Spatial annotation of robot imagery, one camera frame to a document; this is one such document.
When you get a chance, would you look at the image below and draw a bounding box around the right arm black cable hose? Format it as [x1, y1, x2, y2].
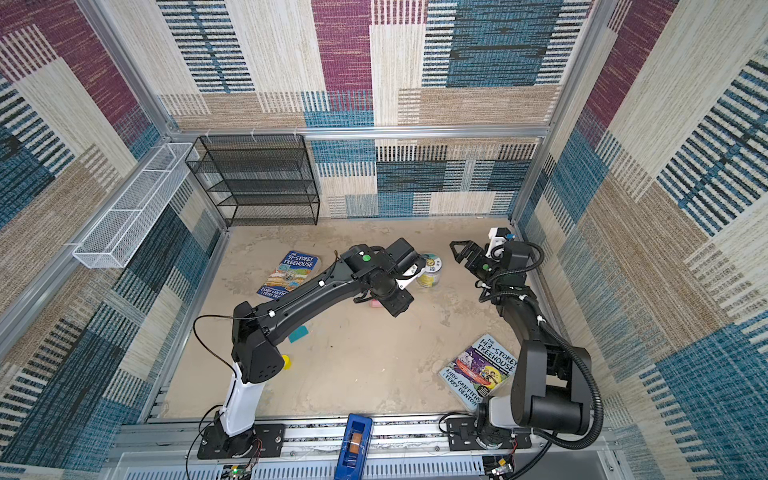
[477, 241, 605, 480]

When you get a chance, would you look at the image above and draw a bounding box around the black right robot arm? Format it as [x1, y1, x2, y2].
[450, 239, 603, 449]

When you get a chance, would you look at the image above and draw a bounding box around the blue treehouse paperback book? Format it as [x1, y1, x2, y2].
[257, 250, 322, 300]

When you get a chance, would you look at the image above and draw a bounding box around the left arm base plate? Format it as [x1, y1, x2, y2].
[196, 421, 285, 460]

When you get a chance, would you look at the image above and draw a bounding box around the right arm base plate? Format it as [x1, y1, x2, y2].
[440, 416, 532, 451]

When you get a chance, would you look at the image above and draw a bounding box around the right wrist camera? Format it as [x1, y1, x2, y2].
[486, 227, 515, 259]

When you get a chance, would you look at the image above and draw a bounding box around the blue tool on rail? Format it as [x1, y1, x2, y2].
[334, 414, 373, 480]

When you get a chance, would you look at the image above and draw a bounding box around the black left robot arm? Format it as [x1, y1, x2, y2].
[217, 238, 426, 437]

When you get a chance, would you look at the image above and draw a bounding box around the sunflower seed can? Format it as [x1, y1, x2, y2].
[417, 253, 443, 288]

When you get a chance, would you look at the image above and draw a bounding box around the teal wood block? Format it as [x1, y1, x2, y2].
[288, 325, 309, 343]

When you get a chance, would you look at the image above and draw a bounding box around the black wire mesh shelf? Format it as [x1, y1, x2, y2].
[185, 134, 321, 228]

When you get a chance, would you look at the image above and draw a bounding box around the white wire mesh basket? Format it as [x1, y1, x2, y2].
[73, 143, 192, 269]

